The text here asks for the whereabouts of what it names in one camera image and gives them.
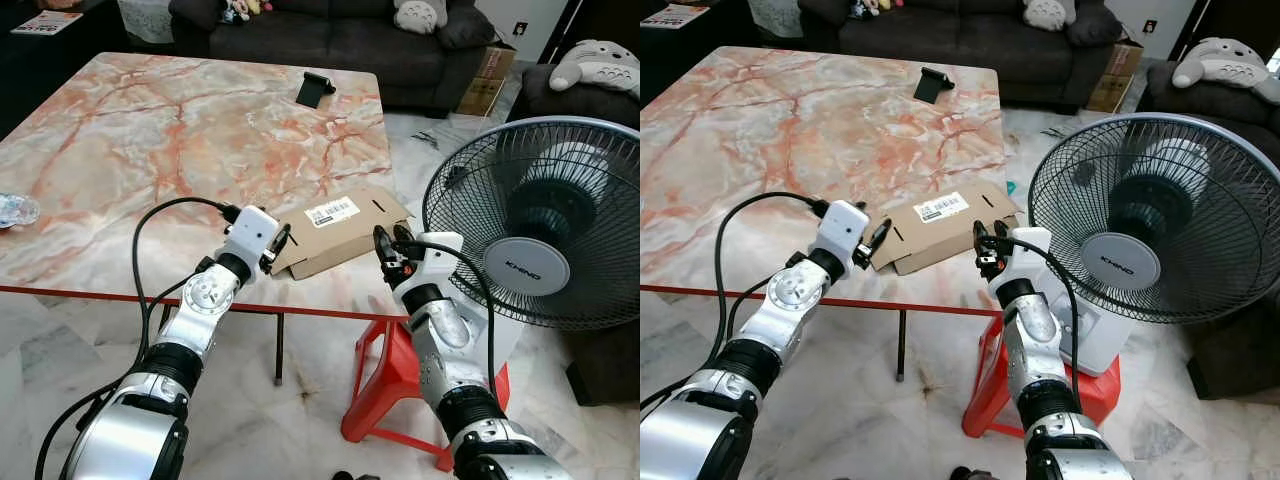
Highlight brown cardboard box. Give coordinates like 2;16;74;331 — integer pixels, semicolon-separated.
872;178;1021;276
272;183;413;281

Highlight grey table fan black grille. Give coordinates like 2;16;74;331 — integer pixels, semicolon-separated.
422;117;641;376
1027;112;1280;377

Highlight red plastic stool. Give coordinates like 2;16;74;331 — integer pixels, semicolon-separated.
962;315;1121;441
340;315;511;471

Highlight black phone stand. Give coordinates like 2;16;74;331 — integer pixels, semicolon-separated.
296;71;336;109
914;66;955;104

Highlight brown printed carton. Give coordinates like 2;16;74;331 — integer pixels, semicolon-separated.
1085;40;1144;113
456;45;517;117

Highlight dark armchair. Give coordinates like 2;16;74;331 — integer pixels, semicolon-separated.
508;63;641;406
1140;60;1280;401

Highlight dark grey sofa cushion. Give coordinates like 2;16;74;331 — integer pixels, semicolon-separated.
1065;3;1124;48
435;5;498;51

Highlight small grey Totoro plush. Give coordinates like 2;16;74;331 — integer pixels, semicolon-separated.
1022;0;1078;31
392;0;449;34

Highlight white lace cloth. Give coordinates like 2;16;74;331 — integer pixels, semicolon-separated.
117;0;176;44
747;0;804;39

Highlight clear plastic water bottle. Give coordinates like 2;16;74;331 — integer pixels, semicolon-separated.
0;192;41;229

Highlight large grey Totoro plush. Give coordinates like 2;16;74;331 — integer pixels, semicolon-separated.
1172;38;1271;91
548;40;641;99

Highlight black low cabinet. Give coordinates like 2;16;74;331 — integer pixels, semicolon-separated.
0;0;171;141
640;0;801;106

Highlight red and white magazine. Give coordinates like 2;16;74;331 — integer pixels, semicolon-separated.
640;3;711;29
10;10;84;37

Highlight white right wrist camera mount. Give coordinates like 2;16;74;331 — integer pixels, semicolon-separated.
398;232;466;297
1000;227;1054;287

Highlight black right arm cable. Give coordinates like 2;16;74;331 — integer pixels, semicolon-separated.
395;237;499;406
985;235;1083;411

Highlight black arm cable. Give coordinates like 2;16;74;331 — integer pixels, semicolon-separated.
985;235;1083;411
640;191;831;413
35;196;243;480
395;237;499;406

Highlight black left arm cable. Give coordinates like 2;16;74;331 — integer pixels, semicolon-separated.
35;196;243;480
640;191;831;413

